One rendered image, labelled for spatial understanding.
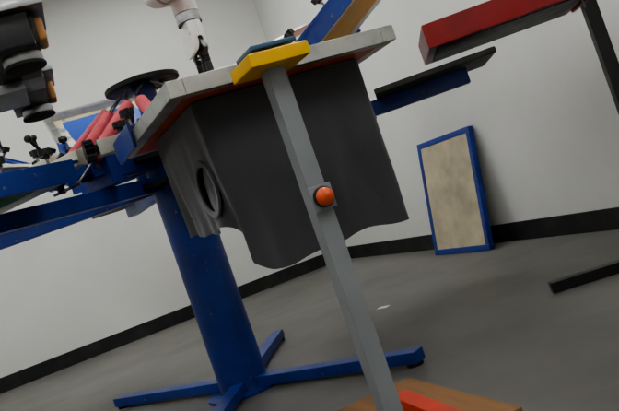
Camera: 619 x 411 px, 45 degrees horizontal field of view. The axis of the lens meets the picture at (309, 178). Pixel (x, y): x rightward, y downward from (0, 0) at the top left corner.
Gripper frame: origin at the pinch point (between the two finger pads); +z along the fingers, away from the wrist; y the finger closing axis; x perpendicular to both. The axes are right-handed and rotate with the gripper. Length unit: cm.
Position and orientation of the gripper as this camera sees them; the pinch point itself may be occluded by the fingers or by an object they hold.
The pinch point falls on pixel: (205, 71)
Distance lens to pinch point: 228.8
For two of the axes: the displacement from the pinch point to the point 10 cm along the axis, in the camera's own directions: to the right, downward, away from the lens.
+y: 3.6, -1.5, -9.2
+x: 8.7, -2.9, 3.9
